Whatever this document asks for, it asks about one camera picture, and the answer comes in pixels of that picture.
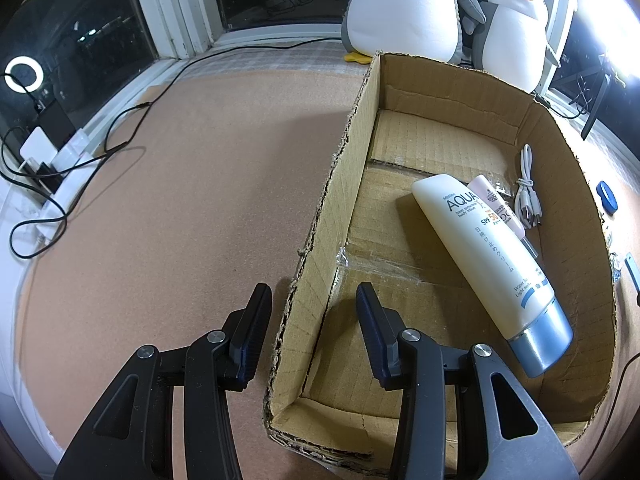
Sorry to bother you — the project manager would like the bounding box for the white power strip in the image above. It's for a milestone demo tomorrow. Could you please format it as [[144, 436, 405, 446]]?
[[35, 130, 93, 241]]

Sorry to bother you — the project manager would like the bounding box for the white lotion tube blue cap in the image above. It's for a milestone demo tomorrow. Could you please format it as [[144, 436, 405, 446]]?
[[411, 173, 574, 378]]

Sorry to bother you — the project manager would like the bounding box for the black power adapter block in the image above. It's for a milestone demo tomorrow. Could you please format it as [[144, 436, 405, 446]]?
[[34, 104, 76, 148]]

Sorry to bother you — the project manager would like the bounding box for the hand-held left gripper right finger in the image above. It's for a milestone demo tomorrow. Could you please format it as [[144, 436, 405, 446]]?
[[355, 282, 581, 480]]

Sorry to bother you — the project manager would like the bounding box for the black ring light tripod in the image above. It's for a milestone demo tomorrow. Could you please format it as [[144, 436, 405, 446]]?
[[580, 55, 621, 140]]

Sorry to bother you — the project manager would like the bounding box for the thin black cable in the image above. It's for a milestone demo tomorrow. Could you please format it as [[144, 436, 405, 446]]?
[[602, 352, 640, 413]]

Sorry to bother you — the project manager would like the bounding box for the long black cable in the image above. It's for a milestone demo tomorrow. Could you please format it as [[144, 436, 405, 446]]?
[[140, 35, 351, 108]]

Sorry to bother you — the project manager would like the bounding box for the white window frame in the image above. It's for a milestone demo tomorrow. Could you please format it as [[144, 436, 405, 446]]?
[[0, 0, 640, 126]]

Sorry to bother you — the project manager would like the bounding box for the small black plugged charger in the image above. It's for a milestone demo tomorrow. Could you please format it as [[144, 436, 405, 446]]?
[[27, 160, 66, 191]]

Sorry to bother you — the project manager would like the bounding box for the large penguin plush toy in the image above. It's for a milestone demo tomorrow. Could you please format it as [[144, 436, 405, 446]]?
[[331, 0, 487, 66]]

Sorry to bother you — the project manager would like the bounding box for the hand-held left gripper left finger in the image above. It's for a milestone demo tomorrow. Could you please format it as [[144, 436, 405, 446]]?
[[52, 283, 273, 480]]

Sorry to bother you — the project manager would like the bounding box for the round blue jar lid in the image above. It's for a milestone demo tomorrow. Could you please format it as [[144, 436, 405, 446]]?
[[597, 180, 618, 217]]

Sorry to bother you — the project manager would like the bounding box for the white ring light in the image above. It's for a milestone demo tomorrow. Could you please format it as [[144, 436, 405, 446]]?
[[570, 0, 640, 86]]

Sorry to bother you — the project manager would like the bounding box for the blue plastic card holder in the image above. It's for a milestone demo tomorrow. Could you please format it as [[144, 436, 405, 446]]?
[[624, 254, 640, 306]]

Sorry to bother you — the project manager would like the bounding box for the cardboard box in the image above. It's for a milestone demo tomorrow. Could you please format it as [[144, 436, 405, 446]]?
[[262, 51, 617, 473]]

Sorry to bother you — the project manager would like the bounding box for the black ring light cable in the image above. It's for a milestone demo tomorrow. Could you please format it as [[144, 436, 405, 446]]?
[[547, 72, 593, 121]]

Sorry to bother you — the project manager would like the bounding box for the checked beige cloth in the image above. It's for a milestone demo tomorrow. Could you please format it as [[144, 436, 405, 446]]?
[[150, 35, 640, 241]]

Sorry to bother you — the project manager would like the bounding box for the white cable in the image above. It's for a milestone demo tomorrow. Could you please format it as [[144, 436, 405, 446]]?
[[514, 144, 543, 258]]

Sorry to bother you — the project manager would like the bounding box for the small penguin plush toy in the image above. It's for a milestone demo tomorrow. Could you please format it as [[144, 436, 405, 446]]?
[[472, 0, 562, 93]]

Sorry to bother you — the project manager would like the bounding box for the white plugged charger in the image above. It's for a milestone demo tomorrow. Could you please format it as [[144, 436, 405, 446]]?
[[20, 127, 60, 171]]

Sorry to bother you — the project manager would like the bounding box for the looped black cable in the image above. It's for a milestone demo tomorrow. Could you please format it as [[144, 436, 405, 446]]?
[[0, 102, 151, 261]]

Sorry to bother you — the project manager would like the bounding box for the pink lip balm tube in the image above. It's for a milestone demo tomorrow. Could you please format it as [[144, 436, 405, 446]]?
[[470, 175, 526, 238]]

